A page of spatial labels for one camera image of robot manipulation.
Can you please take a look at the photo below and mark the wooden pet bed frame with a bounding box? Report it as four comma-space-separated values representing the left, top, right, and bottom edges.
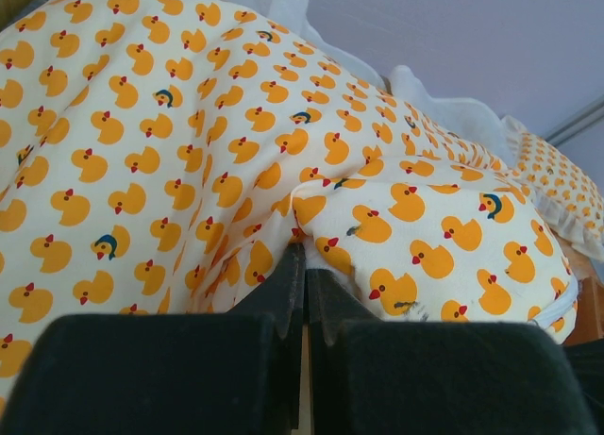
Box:
563, 266, 603, 346

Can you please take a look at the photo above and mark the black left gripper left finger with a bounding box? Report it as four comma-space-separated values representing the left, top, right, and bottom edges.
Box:
1, 245, 306, 434

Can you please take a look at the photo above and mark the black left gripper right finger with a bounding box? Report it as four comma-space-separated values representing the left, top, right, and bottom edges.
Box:
306, 270, 601, 434

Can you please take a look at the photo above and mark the duck print small pillow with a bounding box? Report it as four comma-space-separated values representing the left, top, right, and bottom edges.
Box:
501, 115, 603, 261

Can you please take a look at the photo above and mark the duck print bed cover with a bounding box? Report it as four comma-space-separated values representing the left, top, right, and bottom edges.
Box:
1, 0, 578, 398

